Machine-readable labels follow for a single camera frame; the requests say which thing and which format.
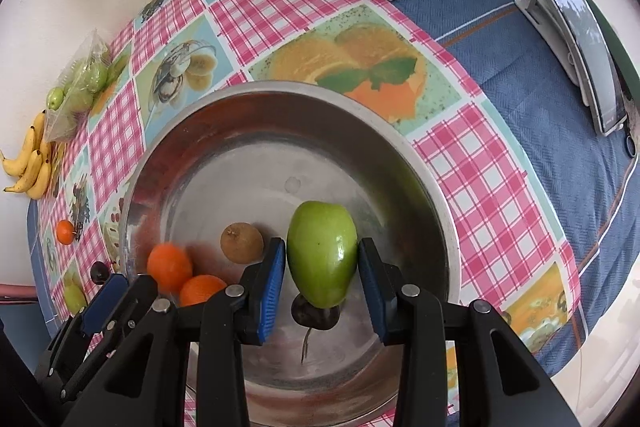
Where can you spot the yellow banana bunch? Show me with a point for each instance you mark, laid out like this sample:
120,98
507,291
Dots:
30,167

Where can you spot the small black loop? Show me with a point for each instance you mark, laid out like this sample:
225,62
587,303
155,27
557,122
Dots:
629,147

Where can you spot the green jujube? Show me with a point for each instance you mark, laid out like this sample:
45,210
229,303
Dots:
320,252

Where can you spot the brown longan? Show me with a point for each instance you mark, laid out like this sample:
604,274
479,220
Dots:
241,243

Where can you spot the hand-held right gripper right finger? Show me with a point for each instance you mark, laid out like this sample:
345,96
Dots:
375,297

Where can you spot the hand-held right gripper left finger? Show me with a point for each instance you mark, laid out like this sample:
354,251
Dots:
270,292

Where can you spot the dark purple plum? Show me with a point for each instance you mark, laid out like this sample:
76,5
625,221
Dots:
100,272

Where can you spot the bag of green fruits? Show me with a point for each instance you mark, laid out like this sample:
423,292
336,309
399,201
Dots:
62,124

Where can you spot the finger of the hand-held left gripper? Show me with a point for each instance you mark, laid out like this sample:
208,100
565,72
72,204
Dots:
102,302
140,297

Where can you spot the orange mandarin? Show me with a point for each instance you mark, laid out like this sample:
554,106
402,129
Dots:
65,232
170,267
200,289

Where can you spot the heap of small green jujubes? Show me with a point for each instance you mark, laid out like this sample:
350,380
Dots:
92,79

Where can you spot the pink checked printed tablecloth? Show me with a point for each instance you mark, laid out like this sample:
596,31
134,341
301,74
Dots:
475,187

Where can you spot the dark red cherry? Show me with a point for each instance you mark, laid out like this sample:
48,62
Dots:
320,318

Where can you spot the stainless steel basin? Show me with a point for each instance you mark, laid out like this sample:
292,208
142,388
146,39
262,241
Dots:
240,157

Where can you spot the green mango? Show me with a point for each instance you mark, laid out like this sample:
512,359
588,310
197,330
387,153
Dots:
75,297

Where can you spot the smartphone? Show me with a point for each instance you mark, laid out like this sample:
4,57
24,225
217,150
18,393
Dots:
585,37

